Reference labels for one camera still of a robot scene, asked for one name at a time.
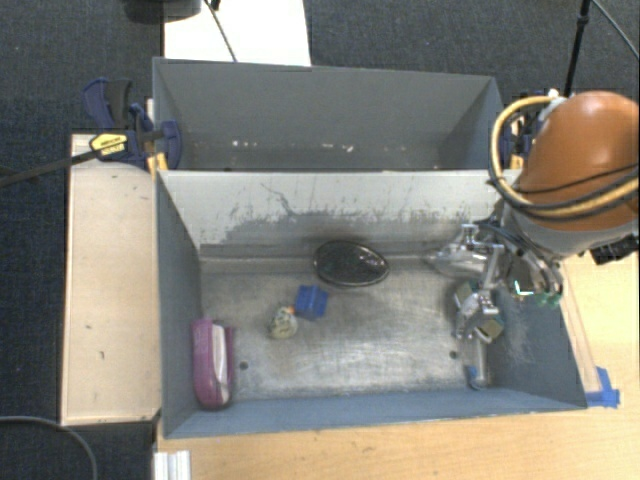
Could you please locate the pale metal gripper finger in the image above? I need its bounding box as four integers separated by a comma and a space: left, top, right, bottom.
453, 289, 497, 340
468, 316, 505, 389

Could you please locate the black oval dish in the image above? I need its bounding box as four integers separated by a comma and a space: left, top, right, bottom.
313, 240, 391, 288

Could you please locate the grey metal bin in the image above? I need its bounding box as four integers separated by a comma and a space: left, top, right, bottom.
151, 56, 591, 440

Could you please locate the blue toy block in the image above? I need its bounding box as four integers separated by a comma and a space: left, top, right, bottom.
293, 284, 330, 322

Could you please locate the pale small toy figure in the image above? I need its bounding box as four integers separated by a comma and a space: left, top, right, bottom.
267, 306, 300, 341

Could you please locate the pale wood flat board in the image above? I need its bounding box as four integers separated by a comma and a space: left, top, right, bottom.
59, 134, 162, 427

